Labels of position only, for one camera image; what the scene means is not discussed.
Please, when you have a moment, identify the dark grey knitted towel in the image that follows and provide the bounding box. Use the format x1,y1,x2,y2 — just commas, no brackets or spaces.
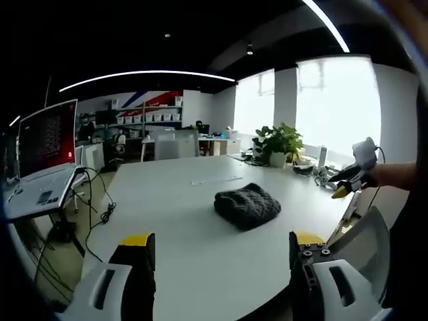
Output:
213,182,283,233

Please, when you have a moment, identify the white upright device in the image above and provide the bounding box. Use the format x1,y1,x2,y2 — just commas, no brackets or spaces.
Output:
317,144,329,168

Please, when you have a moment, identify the green plant in white pot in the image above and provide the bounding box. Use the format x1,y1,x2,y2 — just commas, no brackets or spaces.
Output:
251,122,306,169

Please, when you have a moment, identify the person's dark clothing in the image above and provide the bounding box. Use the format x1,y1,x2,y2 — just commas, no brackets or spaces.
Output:
381,187,428,310

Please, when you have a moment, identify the curved ceiling light strip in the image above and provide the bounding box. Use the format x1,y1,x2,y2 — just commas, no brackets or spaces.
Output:
300,0,351,54
58,70,237,93

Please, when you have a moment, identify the white laptop with red screen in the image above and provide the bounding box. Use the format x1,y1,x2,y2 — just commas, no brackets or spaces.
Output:
2,98,80,222

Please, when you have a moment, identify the white mesh office chair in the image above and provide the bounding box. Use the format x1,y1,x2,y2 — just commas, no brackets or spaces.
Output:
153,129,201,162

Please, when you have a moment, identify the shelf with white boxes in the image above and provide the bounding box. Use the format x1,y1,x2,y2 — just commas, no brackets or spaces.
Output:
96,95,184,140

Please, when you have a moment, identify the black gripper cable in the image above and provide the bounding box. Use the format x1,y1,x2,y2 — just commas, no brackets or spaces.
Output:
366,144,386,210

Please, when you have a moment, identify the black power cable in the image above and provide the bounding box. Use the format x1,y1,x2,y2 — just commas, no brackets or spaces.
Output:
72,168,117,263

